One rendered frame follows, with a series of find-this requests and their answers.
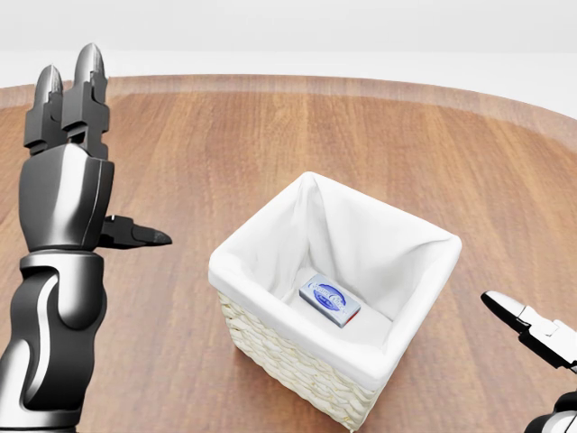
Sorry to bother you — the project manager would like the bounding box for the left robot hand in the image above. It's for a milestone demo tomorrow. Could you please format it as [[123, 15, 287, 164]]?
[[18, 42, 173, 254]]

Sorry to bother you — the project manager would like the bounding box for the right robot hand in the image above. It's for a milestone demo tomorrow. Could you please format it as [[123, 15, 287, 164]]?
[[480, 290, 577, 433]]

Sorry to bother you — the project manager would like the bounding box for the blue cream cheese box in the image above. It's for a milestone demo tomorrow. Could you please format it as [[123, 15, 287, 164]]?
[[298, 272, 362, 329]]

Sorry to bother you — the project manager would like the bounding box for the white lined wicker basket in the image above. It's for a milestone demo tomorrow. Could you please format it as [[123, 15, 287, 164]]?
[[207, 170, 463, 433]]

